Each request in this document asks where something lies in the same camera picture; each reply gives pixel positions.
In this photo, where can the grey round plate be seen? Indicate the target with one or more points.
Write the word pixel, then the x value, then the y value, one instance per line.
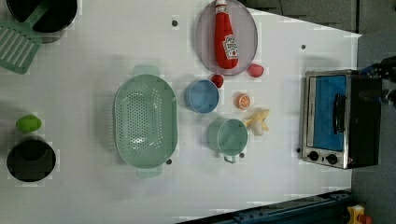
pixel 245 32

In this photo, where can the green plastic colander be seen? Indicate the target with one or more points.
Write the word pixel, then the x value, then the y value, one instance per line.
pixel 145 121

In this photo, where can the black pot lower left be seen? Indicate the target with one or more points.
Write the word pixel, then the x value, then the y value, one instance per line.
pixel 31 160

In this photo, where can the yellow red emergency button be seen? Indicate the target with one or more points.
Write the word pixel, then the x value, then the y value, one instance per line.
pixel 358 216

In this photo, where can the peeled toy banana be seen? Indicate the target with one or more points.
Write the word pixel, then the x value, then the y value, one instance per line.
pixel 256 122

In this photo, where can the blue metal frame rail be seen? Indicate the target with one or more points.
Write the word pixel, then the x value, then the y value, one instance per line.
pixel 326 208

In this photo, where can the green toy lime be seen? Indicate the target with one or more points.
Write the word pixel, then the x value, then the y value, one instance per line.
pixel 28 123

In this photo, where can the pink red strawberry toy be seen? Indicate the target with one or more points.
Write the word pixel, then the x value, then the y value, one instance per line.
pixel 255 70

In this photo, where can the small red strawberry toy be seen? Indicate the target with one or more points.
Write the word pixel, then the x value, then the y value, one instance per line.
pixel 217 80

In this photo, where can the blue plastic bowl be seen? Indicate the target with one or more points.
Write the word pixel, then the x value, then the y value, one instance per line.
pixel 201 96

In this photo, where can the green plastic spatula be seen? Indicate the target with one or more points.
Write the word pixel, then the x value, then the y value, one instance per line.
pixel 19 42

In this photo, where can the toy orange half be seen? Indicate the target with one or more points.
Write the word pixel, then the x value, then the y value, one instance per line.
pixel 242 101

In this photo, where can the black pot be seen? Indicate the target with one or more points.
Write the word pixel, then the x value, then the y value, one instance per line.
pixel 31 160
pixel 47 18

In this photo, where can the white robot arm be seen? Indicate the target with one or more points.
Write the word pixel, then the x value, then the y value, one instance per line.
pixel 385 70

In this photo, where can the silver black toaster oven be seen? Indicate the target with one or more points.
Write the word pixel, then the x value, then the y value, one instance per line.
pixel 342 116

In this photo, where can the green plastic cup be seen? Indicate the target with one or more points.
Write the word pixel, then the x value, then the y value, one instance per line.
pixel 228 137

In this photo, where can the black pot top left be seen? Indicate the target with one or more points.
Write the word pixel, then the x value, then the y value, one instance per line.
pixel 47 18

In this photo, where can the red plush ketchup bottle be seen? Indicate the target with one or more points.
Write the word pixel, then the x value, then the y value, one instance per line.
pixel 226 50

